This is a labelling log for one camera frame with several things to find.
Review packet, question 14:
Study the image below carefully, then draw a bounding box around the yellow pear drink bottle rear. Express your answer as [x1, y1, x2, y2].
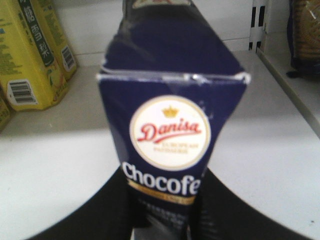
[38, 0, 77, 81]

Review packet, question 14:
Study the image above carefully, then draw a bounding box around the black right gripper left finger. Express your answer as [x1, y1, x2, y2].
[29, 168, 133, 240]

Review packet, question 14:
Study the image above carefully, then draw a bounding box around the round biscuit pack dark wrapper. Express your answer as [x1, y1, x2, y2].
[286, 0, 320, 77]

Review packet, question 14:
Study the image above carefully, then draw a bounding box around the yellow pear drink bottle middle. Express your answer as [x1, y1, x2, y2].
[0, 97, 11, 131]

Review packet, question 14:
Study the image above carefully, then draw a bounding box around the white supermarket shelf unit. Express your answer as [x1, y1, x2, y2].
[0, 0, 320, 240]

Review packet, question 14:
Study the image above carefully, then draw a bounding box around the blue cookie box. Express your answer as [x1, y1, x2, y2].
[97, 0, 251, 240]

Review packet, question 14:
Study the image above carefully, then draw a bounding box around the yellow pear drink bottle right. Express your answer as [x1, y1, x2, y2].
[0, 0, 68, 111]

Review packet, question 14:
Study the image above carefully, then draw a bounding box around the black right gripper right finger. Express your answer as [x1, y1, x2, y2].
[192, 169, 306, 240]

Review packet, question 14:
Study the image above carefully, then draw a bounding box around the yellow pear drink bottle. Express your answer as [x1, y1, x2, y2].
[38, 0, 77, 81]
[0, 0, 68, 111]
[0, 97, 11, 131]

